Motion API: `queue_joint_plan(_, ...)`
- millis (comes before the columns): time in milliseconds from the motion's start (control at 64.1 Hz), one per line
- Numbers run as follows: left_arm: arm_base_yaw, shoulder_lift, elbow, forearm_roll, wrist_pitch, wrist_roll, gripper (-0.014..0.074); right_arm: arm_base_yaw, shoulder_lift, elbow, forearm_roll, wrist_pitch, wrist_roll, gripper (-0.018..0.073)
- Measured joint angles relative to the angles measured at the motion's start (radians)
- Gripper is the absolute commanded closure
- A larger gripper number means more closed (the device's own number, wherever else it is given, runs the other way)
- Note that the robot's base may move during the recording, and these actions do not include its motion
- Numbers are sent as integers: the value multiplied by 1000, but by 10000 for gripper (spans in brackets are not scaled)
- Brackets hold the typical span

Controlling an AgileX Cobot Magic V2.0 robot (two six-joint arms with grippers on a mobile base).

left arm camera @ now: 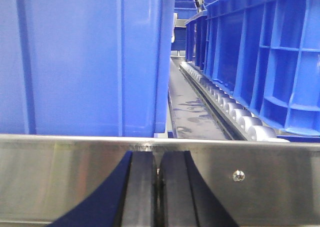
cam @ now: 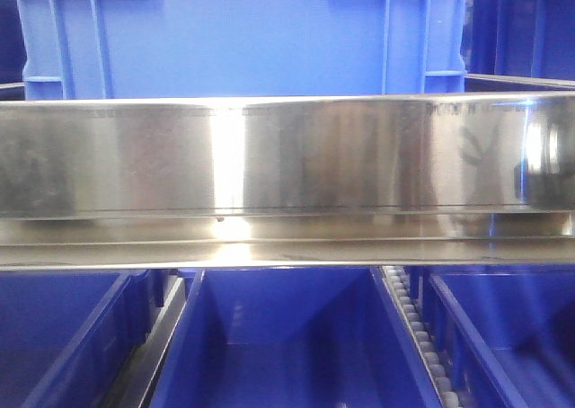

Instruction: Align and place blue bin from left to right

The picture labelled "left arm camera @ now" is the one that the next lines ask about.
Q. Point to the ribbed blue plastic crate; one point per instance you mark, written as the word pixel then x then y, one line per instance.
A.
pixel 266 55

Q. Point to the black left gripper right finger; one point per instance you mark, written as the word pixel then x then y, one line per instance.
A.
pixel 185 198

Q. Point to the background blue shelf bins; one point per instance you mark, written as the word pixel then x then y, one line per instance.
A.
pixel 185 9

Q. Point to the grey roller conveyor track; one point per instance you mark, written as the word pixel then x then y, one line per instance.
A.
pixel 236 121

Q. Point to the rail screw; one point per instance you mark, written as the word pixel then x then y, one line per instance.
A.
pixel 238 176

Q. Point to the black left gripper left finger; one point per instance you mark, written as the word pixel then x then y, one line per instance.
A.
pixel 126 198

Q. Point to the smooth blue plastic bin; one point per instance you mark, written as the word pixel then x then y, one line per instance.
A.
pixel 85 67

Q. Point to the far blue plastic bin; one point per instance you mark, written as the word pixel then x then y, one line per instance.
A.
pixel 196 33

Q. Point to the steel front rack rail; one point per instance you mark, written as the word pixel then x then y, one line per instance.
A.
pixel 44 177

